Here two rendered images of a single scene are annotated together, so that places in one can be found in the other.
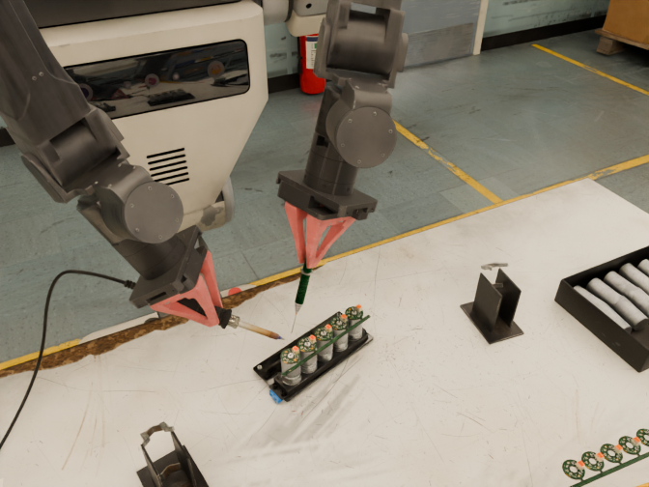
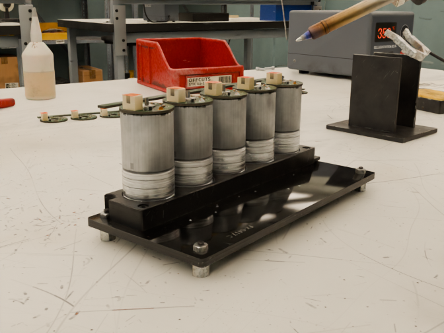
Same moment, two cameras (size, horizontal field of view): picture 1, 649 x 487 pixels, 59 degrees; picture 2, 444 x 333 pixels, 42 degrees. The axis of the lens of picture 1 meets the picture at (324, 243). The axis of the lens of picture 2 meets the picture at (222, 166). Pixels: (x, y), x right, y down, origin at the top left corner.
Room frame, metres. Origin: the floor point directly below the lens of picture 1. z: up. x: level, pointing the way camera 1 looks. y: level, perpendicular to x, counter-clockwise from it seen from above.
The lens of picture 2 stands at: (0.82, -0.05, 0.86)
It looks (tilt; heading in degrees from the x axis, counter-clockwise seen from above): 16 degrees down; 171
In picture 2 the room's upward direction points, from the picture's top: 1 degrees clockwise
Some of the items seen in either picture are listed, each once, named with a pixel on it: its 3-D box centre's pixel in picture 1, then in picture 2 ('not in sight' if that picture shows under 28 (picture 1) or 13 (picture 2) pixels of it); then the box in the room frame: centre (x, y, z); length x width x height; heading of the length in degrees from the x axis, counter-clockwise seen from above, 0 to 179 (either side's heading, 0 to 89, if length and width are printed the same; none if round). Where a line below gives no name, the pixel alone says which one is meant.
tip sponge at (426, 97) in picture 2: not in sight; (431, 99); (0.23, 0.28, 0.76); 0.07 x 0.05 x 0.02; 19
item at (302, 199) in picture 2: (315, 355); (248, 201); (0.53, 0.01, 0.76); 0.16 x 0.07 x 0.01; 132
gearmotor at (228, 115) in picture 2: (324, 346); (222, 138); (0.52, 0.00, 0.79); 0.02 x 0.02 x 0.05
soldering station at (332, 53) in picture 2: not in sight; (349, 43); (-0.05, 0.29, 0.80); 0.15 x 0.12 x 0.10; 33
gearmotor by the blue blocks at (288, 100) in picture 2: (291, 368); (280, 122); (0.48, 0.04, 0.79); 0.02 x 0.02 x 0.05
